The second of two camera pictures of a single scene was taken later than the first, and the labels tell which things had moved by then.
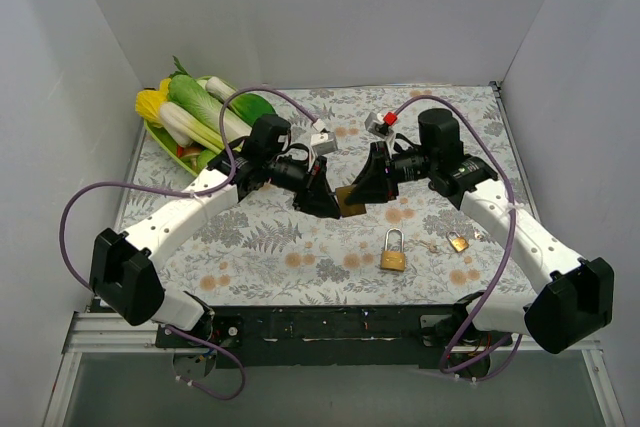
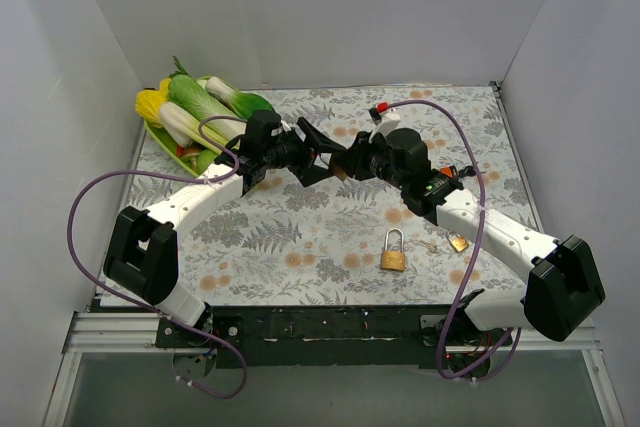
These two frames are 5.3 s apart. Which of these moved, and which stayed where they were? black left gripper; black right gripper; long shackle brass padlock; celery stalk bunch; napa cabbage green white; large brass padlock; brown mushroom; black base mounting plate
Moved: black right gripper; black left gripper
Stayed: brown mushroom; large brass padlock; napa cabbage green white; black base mounting plate; celery stalk bunch; long shackle brass padlock
